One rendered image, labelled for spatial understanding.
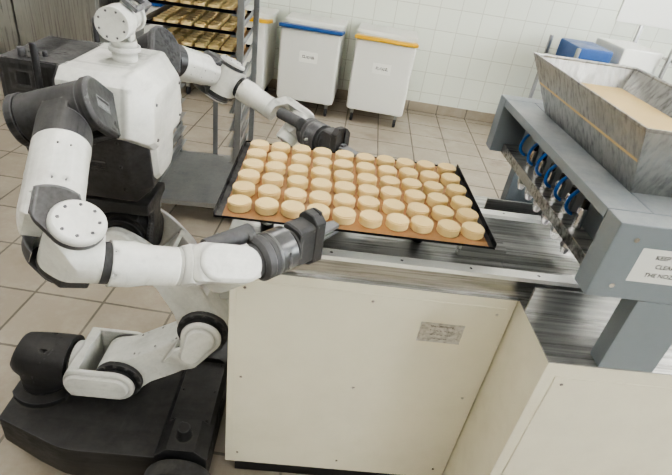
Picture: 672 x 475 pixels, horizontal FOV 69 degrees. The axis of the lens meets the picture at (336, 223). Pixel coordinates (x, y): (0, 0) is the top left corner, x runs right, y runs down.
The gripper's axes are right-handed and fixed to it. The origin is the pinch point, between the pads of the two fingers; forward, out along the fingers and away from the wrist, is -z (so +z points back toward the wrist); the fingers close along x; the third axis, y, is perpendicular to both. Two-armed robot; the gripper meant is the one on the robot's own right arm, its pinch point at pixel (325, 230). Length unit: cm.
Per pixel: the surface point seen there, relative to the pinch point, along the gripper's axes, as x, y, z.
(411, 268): -10.7, -11.6, -18.2
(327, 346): -37.3, -0.7, -6.0
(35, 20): -44, 409, -67
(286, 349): -39.8, 6.6, 1.3
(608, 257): 11, -46, -24
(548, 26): -2, 139, -420
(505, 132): 8, 0, -73
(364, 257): -9.7, -3.1, -11.0
